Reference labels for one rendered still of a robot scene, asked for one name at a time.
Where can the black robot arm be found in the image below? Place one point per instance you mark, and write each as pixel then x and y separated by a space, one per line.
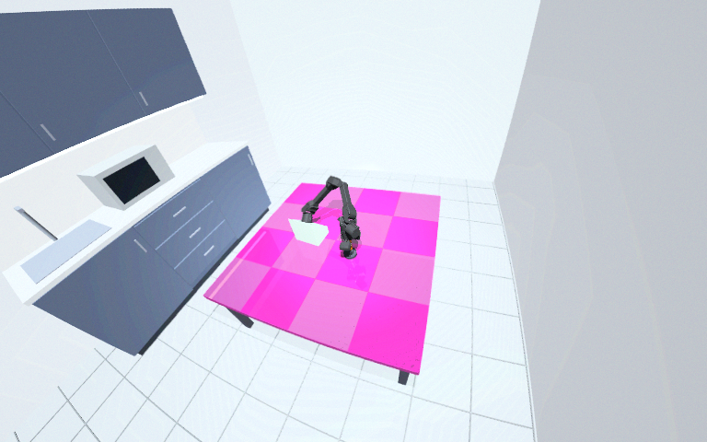
pixel 348 210

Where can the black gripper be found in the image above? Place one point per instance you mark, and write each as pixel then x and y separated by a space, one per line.
pixel 346 245

